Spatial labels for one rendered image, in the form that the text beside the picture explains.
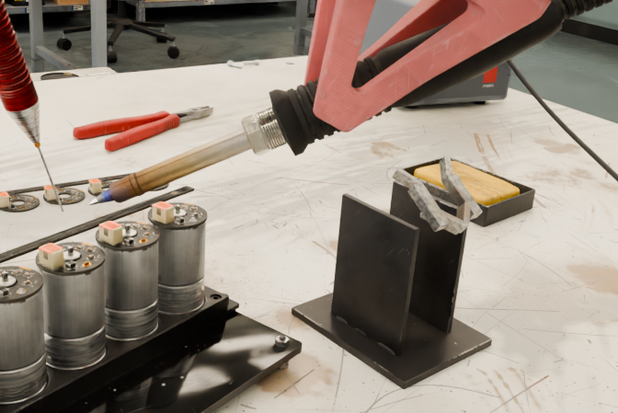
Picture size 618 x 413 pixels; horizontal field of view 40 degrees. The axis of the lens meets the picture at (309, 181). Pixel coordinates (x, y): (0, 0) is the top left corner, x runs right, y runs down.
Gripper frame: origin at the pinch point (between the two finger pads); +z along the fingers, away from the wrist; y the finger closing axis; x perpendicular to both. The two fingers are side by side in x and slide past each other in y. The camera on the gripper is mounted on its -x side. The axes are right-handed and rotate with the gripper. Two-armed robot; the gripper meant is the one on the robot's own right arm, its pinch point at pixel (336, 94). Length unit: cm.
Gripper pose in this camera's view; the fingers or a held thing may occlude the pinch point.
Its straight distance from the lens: 29.9
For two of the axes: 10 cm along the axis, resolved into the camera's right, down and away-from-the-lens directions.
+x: 8.3, 4.5, 3.2
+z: -5.3, 8.1, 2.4
